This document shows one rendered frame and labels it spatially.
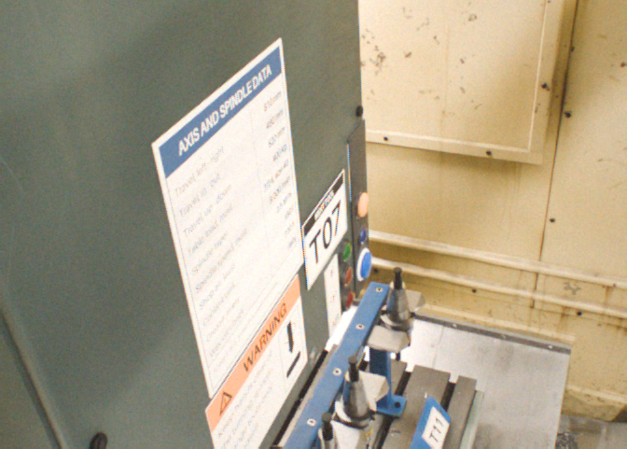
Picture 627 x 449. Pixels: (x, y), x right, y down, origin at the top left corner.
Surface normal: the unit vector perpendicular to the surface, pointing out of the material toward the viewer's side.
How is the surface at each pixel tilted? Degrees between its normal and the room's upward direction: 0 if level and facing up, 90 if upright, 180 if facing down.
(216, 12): 90
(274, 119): 90
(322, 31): 90
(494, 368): 24
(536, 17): 90
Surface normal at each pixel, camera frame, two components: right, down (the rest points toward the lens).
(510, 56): -0.39, 0.55
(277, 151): 0.92, 0.17
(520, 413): -0.22, -0.53
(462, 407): -0.07, -0.82
